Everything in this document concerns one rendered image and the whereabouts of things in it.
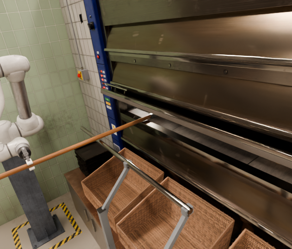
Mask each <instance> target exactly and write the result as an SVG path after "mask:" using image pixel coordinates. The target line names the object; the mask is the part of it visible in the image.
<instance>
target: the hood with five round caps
mask: <svg viewBox="0 0 292 249"><path fill-rule="evenodd" d="M100 2H101V8H102V13H103V19H104V24H105V26H109V25H118V24H127V23H136V22H145V21H154V20H163V19H172V18H181V17H190V16H199V15H208V14H217V13H226V12H235V11H244V10H253V9H262V8H271V7H280V6H288V5H292V0H100Z"/></svg>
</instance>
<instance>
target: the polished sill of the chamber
mask: <svg viewBox="0 0 292 249"><path fill-rule="evenodd" d="M121 116H122V117H123V118H125V119H127V120H129V121H131V122H132V121H135V120H137V119H140V118H141V117H139V116H137V115H135V114H133V113H130V112H128V111H123V112H121ZM137 125H140V126H142V127H144V128H146V129H148V130H150V131H152V132H154V133H156V134H158V135H160V136H162V137H164V138H166V139H168V140H170V141H172V142H174V143H176V144H178V145H180V146H182V147H184V148H186V149H188V150H190V151H192V152H194V153H196V154H198V155H200V156H202V157H204V158H206V159H208V160H210V161H212V162H214V163H216V164H218V165H220V166H222V167H224V168H226V169H228V170H230V171H232V172H234V173H236V174H238V175H240V176H242V177H244V178H246V179H248V180H250V181H252V182H254V183H256V184H258V185H260V186H262V187H264V188H266V189H268V190H270V191H272V192H274V193H276V194H278V195H280V196H282V197H284V198H286V199H288V200H290V201H292V184H290V183H288V182H286V181H284V180H281V179H279V178H277V177H275V176H272V175H270V174H268V173H266V172H264V171H262V170H259V169H257V168H255V167H253V166H250V165H248V164H246V163H243V162H241V161H239V160H237V159H234V158H232V157H230V156H228V155H225V154H223V153H221V152H219V151H216V150H214V149H212V148H209V147H207V146H205V145H203V144H200V143H198V142H196V141H194V140H191V139H189V138H187V137H185V136H182V135H180V134H178V133H176V132H173V131H171V130H169V129H167V128H164V127H162V126H160V125H158V124H155V123H153V122H151V121H148V120H145V121H143V122H140V123H138V124H137Z"/></svg>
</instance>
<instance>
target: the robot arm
mask: <svg viewBox="0 0 292 249"><path fill-rule="evenodd" d="M29 70H30V63H29V61H28V59H27V58H26V57H25V56H22V55H8V56H2V57H0V78H2V77H6V79H7V80H8V81H9V83H10V87H11V90H12V94H13V97H14V101H15V104H16V107H17V111H18V114H19V115H18V116H17V121H16V122H14V123H11V122H10V121H7V120H2V121H0V163H1V162H3V161H6V160H8V159H10V158H12V157H14V156H19V157H20V158H21V159H24V160H25V162H26V163H27V165H28V166H29V165H31V164H33V162H32V160H31V158H30V156H31V149H30V145H29V143H28V141H27V140H26V139H25V137H28V136H31V135H33V134H36V133H38V132H39V131H41V130H42V129H43V127H44V123H43V120H42V118H41V117H40V116H37V115H35V114H34V113H32V112H31V108H30V104H29V99H28V95H27V90H26V86H25V82H24V78H25V74H26V72H28V71H29ZM4 106H5V98H4V94H3V90H2V86H1V81H0V119H1V116H2V113H3V110H4Z"/></svg>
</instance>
